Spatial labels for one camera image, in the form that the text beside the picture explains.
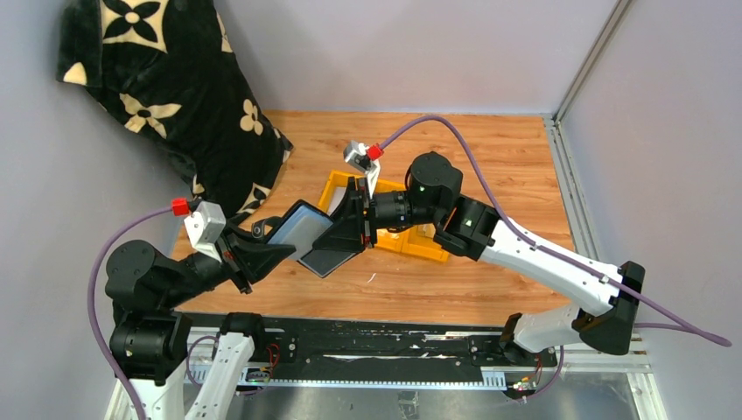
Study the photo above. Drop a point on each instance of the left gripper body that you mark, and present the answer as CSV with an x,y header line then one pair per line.
x,y
238,263

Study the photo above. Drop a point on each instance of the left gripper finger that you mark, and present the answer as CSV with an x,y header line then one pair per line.
x,y
254,261
262,228

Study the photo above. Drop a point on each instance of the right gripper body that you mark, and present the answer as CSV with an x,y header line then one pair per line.
x,y
367,213

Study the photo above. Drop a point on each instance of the black credit card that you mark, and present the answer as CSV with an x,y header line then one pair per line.
x,y
322,262

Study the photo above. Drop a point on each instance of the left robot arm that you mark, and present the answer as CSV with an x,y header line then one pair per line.
x,y
148,348

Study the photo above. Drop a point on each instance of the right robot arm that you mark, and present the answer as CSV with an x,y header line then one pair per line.
x,y
603,304

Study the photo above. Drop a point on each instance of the left yellow bin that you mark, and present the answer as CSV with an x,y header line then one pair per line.
x,y
334,191

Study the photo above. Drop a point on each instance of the right yellow bin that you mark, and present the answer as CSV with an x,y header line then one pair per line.
x,y
418,242

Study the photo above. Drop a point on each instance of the black floral blanket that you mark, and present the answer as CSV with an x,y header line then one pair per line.
x,y
165,71

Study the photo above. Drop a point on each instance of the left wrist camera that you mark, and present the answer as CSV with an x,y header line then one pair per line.
x,y
204,227

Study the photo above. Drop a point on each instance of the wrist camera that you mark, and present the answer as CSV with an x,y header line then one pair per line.
x,y
204,227
365,158

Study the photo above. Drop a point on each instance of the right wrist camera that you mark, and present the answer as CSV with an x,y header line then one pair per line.
x,y
365,158

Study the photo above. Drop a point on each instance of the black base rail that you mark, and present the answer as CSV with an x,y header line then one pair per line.
x,y
344,352

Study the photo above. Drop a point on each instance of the aluminium frame post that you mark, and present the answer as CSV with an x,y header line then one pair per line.
x,y
597,49

